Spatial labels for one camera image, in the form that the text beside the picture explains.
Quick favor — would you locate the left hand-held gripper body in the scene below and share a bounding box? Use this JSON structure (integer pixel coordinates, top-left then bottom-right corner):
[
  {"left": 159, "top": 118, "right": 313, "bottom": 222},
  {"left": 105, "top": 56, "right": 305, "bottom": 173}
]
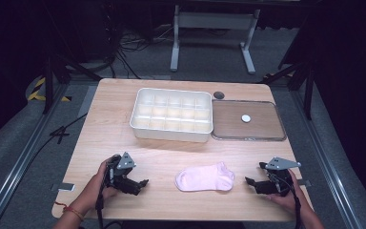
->
[{"left": 105, "top": 151, "right": 137, "bottom": 194}]

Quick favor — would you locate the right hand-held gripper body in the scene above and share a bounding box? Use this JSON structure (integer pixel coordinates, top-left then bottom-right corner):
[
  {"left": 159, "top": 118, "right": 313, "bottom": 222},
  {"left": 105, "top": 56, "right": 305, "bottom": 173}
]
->
[{"left": 260, "top": 156, "right": 302, "bottom": 197}]

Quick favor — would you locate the pink sock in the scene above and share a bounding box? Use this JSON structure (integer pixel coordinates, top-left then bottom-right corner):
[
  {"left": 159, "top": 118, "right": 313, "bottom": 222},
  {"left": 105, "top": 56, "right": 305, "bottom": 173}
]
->
[{"left": 174, "top": 161, "right": 235, "bottom": 193}]

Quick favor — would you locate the white divided storage box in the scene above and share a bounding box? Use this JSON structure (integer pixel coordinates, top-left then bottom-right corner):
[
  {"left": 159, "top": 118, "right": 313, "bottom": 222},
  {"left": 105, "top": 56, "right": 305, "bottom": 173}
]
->
[{"left": 129, "top": 87, "right": 214, "bottom": 143}]

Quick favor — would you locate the person's right hand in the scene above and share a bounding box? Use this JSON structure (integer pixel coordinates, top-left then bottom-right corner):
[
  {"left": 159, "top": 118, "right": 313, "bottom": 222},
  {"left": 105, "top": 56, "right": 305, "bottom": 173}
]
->
[{"left": 266, "top": 169, "right": 303, "bottom": 215}]

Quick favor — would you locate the person's left hand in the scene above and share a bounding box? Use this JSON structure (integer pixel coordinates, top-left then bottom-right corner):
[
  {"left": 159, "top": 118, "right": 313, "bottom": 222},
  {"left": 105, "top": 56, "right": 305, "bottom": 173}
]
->
[{"left": 81, "top": 156, "right": 119, "bottom": 206}]

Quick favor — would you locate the transparent lid with white knob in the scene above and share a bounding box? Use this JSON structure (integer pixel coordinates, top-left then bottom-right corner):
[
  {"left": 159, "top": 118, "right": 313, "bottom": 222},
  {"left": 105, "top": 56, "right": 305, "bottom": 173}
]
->
[{"left": 211, "top": 99, "right": 288, "bottom": 142}]

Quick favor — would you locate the black metal stand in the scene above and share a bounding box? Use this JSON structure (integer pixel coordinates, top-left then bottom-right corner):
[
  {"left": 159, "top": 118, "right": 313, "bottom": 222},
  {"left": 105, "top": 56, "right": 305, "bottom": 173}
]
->
[
  {"left": 259, "top": 60, "right": 316, "bottom": 121},
  {"left": 42, "top": 52, "right": 103, "bottom": 115}
]

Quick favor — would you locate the yellow black floor tape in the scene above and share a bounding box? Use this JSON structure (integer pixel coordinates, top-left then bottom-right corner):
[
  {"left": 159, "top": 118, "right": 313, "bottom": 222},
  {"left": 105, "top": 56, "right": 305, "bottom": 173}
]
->
[{"left": 27, "top": 76, "right": 72, "bottom": 103}]

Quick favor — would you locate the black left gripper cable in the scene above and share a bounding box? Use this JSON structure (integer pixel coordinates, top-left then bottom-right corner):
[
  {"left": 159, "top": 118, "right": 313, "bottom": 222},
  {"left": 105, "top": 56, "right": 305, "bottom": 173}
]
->
[{"left": 95, "top": 163, "right": 113, "bottom": 229}]

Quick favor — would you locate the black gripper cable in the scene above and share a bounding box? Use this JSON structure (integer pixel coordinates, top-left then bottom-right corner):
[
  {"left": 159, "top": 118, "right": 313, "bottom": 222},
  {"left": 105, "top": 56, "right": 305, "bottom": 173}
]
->
[
  {"left": 95, "top": 163, "right": 113, "bottom": 229},
  {"left": 274, "top": 173, "right": 303, "bottom": 229}
]

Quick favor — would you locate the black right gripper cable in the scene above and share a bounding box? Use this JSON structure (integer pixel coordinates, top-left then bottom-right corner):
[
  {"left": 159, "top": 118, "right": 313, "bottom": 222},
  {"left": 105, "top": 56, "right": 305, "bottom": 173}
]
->
[{"left": 274, "top": 173, "right": 303, "bottom": 229}]

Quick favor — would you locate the grey metal floor rail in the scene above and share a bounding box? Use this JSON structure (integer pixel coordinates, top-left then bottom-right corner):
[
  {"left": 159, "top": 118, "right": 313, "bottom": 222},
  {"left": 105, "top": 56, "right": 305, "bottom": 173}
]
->
[
  {"left": 289, "top": 90, "right": 365, "bottom": 229},
  {"left": 0, "top": 81, "right": 71, "bottom": 229}
]

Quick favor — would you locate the red string bracelet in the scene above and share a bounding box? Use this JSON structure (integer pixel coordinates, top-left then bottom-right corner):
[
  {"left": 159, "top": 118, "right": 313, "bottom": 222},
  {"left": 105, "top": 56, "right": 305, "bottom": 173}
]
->
[{"left": 54, "top": 201, "right": 86, "bottom": 222}]

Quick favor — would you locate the black floor cable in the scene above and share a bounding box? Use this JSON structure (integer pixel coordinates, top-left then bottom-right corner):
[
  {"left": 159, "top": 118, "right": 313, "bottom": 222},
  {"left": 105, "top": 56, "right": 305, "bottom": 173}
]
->
[{"left": 28, "top": 112, "right": 89, "bottom": 160}]

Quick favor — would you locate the bundle of black cables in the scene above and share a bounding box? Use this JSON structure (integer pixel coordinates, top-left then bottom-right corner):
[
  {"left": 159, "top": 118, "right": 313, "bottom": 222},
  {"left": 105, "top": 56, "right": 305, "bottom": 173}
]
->
[{"left": 106, "top": 23, "right": 174, "bottom": 79}]

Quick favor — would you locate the white metal desk frame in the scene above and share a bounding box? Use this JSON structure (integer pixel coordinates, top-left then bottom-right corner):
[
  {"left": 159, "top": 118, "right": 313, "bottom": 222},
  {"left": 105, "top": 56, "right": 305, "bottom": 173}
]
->
[{"left": 170, "top": 4, "right": 261, "bottom": 75}]

